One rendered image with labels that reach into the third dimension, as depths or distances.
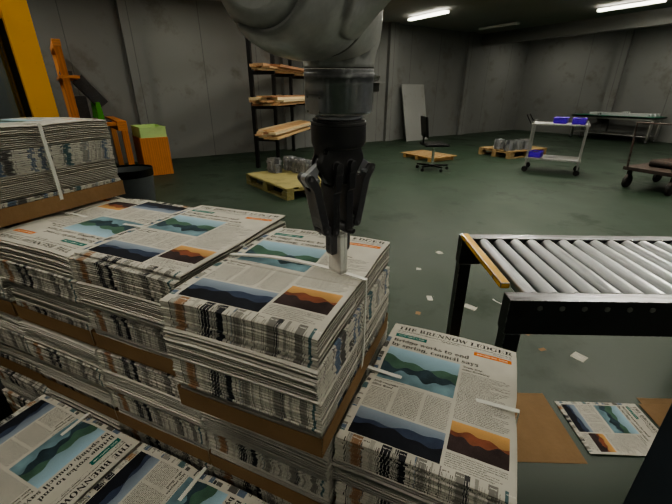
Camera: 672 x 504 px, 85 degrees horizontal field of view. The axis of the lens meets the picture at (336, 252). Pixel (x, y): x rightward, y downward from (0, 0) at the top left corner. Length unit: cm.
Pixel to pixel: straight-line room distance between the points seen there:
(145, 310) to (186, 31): 869
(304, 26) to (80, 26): 877
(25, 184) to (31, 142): 10
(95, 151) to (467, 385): 114
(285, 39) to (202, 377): 54
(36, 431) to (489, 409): 105
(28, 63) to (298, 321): 152
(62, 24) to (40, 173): 788
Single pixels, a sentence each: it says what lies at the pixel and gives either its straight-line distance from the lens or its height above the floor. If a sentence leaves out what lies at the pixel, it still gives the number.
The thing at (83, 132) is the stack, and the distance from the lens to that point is 127.
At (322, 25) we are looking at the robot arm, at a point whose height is 141.
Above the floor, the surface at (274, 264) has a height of 106.
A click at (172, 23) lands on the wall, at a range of 926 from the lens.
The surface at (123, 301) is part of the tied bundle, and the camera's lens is 83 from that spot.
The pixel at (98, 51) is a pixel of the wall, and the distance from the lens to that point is 901.
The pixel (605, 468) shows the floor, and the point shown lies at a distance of 199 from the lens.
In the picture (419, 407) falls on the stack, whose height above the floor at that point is 83.
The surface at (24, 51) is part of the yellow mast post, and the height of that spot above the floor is 149.
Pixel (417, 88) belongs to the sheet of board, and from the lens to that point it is 1234.
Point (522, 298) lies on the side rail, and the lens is 123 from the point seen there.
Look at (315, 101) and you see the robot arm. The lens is 50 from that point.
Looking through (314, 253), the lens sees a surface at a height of 106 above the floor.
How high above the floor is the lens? 136
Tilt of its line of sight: 24 degrees down
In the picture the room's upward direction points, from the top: straight up
